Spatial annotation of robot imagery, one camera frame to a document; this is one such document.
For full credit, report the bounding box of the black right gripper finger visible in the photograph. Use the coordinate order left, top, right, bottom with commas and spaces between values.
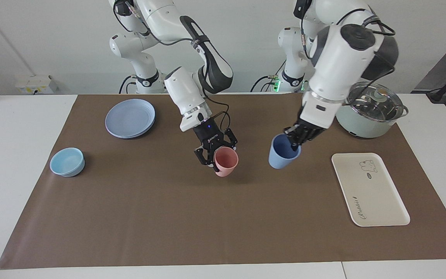
195, 145, 220, 173
223, 129, 238, 151

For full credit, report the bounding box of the pink plastic cup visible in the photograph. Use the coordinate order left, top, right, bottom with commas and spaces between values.
213, 146, 239, 177

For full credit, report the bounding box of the blue plastic cup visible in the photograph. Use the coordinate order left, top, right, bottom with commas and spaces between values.
268, 134, 302, 170

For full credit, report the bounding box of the cream tray with rabbit print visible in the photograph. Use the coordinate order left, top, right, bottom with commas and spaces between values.
331, 153, 410, 227

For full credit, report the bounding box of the pale green electric pot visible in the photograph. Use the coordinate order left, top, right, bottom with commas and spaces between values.
335, 81, 409, 139

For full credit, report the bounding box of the brown paper table mat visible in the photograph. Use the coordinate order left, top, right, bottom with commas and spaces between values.
0, 93, 446, 270

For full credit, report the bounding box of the glass pot lid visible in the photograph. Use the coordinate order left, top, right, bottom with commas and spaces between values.
345, 82, 405, 122

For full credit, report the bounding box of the pale blue plate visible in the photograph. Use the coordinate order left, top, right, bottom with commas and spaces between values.
105, 99, 156, 139

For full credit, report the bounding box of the light blue bowl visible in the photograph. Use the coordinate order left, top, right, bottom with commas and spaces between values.
50, 147, 85, 177

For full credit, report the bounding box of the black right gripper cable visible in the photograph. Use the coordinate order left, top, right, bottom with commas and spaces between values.
202, 90, 231, 136

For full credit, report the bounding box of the black base cable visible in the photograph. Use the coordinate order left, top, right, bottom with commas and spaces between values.
251, 60, 285, 93
119, 76, 135, 94

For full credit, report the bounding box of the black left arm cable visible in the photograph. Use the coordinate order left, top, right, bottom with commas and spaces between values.
345, 8, 397, 105

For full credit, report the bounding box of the white wall power strip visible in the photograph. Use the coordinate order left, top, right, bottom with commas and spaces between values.
15, 75, 58, 95

